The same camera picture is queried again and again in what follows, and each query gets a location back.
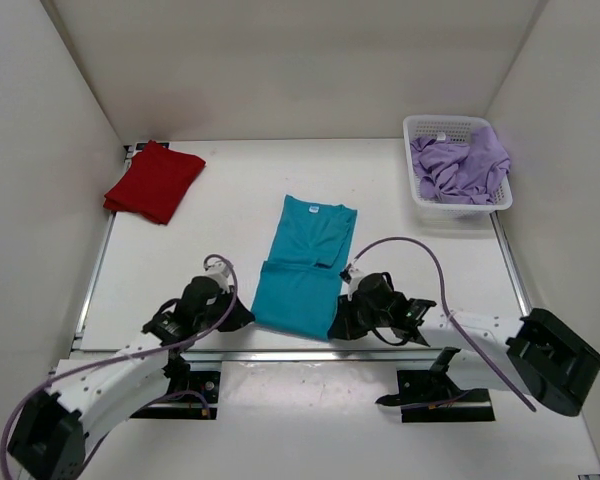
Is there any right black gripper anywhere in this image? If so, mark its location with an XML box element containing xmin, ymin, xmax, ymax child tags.
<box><xmin>329</xmin><ymin>292</ymin><xmax>392</xmax><ymax>340</ymax></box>

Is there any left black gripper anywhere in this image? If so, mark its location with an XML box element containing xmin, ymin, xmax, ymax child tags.
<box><xmin>195</xmin><ymin>284</ymin><xmax>254</xmax><ymax>331</ymax></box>

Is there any teal t-shirt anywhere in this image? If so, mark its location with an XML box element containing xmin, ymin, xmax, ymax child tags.
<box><xmin>251</xmin><ymin>195</ymin><xmax>357</xmax><ymax>341</ymax></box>

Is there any red t-shirt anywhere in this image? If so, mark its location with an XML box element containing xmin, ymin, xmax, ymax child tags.
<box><xmin>103</xmin><ymin>141</ymin><xmax>206</xmax><ymax>225</ymax></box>

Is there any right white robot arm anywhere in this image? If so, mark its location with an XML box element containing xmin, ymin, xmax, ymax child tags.
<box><xmin>328</xmin><ymin>268</ymin><xmax>600</xmax><ymax>417</ymax></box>

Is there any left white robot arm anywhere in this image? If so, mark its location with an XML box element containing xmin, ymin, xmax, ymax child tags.
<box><xmin>1</xmin><ymin>275</ymin><xmax>254</xmax><ymax>479</ymax></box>

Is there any lavender t-shirt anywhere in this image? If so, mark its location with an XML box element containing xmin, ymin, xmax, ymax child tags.
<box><xmin>410</xmin><ymin>127</ymin><xmax>511</xmax><ymax>205</ymax></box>

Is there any white plastic laundry basket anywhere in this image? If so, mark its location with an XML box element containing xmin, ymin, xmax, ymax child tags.
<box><xmin>403</xmin><ymin>115</ymin><xmax>513</xmax><ymax>218</ymax></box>

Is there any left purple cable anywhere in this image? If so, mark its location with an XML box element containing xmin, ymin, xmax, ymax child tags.
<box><xmin>0</xmin><ymin>254</ymin><xmax>240</xmax><ymax>480</ymax></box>

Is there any purple cable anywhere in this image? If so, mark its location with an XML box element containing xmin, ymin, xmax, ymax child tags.
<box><xmin>0</xmin><ymin>254</ymin><xmax>240</xmax><ymax>480</ymax></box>
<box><xmin>349</xmin><ymin>237</ymin><xmax>537</xmax><ymax>414</ymax></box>

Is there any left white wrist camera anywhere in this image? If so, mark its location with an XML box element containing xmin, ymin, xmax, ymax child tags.
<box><xmin>204</xmin><ymin>260</ymin><xmax>234</xmax><ymax>293</ymax></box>

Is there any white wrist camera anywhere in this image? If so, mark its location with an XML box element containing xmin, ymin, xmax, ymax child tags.
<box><xmin>340</xmin><ymin>264</ymin><xmax>365</xmax><ymax>299</ymax></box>
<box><xmin>204</xmin><ymin>260</ymin><xmax>234</xmax><ymax>293</ymax></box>

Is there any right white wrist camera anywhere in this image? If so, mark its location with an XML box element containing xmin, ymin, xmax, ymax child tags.
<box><xmin>340</xmin><ymin>264</ymin><xmax>365</xmax><ymax>299</ymax></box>

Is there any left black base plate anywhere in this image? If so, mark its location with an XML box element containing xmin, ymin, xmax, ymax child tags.
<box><xmin>132</xmin><ymin>362</ymin><xmax>221</xmax><ymax>420</ymax></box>

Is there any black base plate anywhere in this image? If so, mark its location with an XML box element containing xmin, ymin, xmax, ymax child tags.
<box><xmin>375</xmin><ymin>370</ymin><xmax>496</xmax><ymax>423</ymax></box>
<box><xmin>132</xmin><ymin>362</ymin><xmax>221</xmax><ymax>420</ymax></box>

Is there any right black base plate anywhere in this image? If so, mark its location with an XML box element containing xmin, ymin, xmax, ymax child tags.
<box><xmin>375</xmin><ymin>370</ymin><xmax>496</xmax><ymax>423</ymax></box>

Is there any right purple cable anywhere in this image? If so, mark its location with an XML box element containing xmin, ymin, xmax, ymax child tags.
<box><xmin>349</xmin><ymin>237</ymin><xmax>537</xmax><ymax>414</ymax></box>

